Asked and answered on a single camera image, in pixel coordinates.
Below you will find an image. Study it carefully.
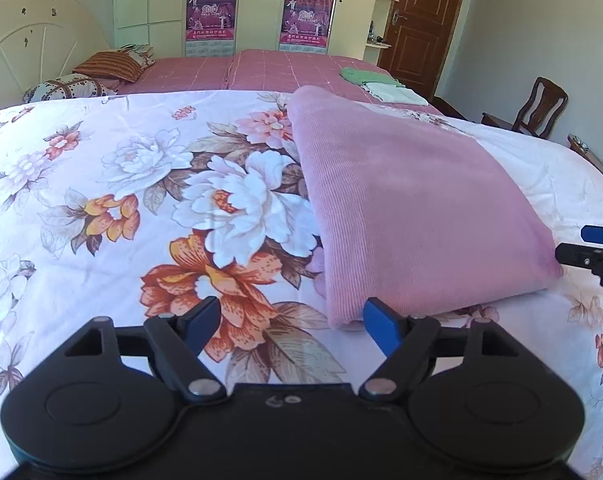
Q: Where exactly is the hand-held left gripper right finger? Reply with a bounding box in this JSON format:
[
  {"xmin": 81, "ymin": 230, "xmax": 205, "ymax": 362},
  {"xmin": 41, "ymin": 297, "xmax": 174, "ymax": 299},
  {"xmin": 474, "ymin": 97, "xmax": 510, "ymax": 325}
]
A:
[{"xmin": 359, "ymin": 297, "xmax": 519, "ymax": 403}]

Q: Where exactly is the pink towel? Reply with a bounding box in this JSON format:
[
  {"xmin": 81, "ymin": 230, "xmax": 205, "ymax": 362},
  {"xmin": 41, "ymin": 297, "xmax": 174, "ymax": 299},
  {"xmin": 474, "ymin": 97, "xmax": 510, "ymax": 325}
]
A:
[{"xmin": 286, "ymin": 85, "xmax": 563, "ymax": 332}]

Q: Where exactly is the brown striped pillow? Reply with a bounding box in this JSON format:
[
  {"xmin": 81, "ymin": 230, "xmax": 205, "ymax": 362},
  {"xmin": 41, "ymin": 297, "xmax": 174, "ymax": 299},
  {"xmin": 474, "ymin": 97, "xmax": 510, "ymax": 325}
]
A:
[{"xmin": 72, "ymin": 51, "xmax": 143, "ymax": 84}]

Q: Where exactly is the purple wall poster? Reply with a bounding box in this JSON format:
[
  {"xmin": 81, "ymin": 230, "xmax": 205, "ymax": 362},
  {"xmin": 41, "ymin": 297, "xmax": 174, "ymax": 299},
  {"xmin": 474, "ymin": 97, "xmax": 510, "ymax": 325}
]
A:
[
  {"xmin": 186, "ymin": 0, "xmax": 238, "ymax": 56},
  {"xmin": 280, "ymin": 0, "xmax": 331, "ymax": 53}
]

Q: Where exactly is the brown wooden door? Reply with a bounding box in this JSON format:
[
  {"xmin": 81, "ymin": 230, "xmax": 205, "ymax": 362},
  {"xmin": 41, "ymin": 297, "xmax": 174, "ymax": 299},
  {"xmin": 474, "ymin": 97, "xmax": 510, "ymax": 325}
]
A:
[{"xmin": 376, "ymin": 0, "xmax": 469, "ymax": 103}]

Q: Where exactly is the white floral duvet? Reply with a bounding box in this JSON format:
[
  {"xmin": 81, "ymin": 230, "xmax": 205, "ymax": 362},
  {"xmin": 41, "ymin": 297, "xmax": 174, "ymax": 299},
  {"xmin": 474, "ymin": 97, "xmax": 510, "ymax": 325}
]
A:
[{"xmin": 0, "ymin": 89, "xmax": 603, "ymax": 480}]

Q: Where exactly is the green folded cloth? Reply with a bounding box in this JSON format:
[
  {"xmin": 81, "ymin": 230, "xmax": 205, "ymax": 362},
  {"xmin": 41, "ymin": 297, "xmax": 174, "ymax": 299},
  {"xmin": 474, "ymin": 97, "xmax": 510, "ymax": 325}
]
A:
[{"xmin": 340, "ymin": 67, "xmax": 399, "ymax": 87}]

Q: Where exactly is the cream corner shelf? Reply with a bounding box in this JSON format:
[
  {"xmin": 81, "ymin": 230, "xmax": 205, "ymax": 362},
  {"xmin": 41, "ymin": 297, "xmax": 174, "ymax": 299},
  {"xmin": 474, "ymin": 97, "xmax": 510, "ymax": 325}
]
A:
[{"xmin": 364, "ymin": 0, "xmax": 402, "ymax": 63}]

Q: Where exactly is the white round headboard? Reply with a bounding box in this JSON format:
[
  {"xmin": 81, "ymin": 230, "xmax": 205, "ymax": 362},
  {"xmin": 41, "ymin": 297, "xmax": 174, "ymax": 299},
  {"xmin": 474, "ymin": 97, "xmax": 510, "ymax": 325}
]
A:
[{"xmin": 0, "ymin": 0, "xmax": 113, "ymax": 106}]

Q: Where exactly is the dark wooden chair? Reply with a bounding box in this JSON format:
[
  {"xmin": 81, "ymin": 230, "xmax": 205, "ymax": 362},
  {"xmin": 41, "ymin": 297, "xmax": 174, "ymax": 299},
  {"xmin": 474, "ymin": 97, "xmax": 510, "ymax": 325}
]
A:
[{"xmin": 481, "ymin": 76, "xmax": 569, "ymax": 141}]

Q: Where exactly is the pink checked bed sheet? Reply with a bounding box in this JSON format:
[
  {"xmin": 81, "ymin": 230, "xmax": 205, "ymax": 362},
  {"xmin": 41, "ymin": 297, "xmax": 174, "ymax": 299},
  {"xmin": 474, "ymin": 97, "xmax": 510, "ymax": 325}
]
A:
[{"xmin": 114, "ymin": 49, "xmax": 445, "ymax": 116}]

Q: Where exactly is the white folded cloth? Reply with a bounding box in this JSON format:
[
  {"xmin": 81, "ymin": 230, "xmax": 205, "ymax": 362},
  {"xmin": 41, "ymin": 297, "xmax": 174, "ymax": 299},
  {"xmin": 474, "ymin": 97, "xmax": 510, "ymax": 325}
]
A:
[{"xmin": 362, "ymin": 81, "xmax": 429, "ymax": 107}]

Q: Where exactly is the white brown patterned pillow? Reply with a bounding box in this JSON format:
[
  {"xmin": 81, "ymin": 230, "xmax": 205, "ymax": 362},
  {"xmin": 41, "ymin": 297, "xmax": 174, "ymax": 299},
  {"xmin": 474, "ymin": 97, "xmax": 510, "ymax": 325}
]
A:
[
  {"xmin": 22, "ymin": 73, "xmax": 119, "ymax": 104},
  {"xmin": 114, "ymin": 44, "xmax": 157, "ymax": 70}
]

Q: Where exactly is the cream wardrobe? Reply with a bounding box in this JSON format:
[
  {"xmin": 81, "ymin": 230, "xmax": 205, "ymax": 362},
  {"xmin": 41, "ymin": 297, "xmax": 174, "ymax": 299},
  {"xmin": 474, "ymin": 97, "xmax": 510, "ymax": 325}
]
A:
[{"xmin": 112, "ymin": 0, "xmax": 402, "ymax": 58}]

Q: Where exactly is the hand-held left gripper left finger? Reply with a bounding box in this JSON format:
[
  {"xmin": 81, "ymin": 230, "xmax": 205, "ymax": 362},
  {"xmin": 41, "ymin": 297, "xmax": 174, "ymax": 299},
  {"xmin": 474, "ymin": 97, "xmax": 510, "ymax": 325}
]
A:
[{"xmin": 64, "ymin": 296, "xmax": 227, "ymax": 405}]

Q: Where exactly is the brown wooden furniture edge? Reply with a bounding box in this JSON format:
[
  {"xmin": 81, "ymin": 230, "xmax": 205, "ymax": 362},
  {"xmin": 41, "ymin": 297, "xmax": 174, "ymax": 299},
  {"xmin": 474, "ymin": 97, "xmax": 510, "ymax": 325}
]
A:
[{"xmin": 567, "ymin": 134, "xmax": 603, "ymax": 186}]

